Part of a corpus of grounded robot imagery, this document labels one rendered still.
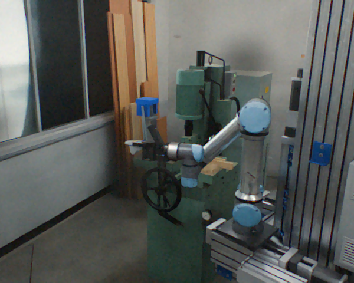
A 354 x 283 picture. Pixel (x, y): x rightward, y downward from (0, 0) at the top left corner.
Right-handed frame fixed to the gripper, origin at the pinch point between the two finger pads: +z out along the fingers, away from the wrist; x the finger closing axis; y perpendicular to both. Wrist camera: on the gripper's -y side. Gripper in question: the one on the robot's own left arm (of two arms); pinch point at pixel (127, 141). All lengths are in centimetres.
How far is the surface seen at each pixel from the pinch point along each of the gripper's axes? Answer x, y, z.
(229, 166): 72, 22, -40
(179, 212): 68, 56, -10
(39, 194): 104, 72, 123
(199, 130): 86, 2, -16
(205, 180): 60, 30, -27
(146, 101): 149, -12, 46
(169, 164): 55, 21, -5
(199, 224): 65, 61, -24
